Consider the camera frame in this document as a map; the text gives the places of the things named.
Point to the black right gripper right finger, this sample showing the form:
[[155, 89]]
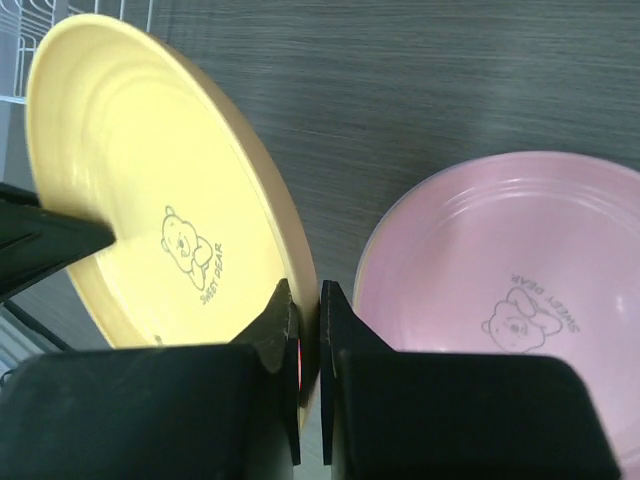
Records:
[[403, 415]]

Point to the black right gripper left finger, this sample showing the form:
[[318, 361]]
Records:
[[219, 411]]

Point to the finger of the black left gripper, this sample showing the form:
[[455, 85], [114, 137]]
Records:
[[36, 243]]

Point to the large yellow plate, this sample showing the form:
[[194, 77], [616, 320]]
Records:
[[124, 130]]

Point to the pink plastic plate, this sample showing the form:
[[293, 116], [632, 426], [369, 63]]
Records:
[[526, 253]]

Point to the purple plastic plate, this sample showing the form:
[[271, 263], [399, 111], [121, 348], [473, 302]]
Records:
[[382, 226]]

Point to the white wire dish rack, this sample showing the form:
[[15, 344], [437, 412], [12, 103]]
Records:
[[25, 23]]

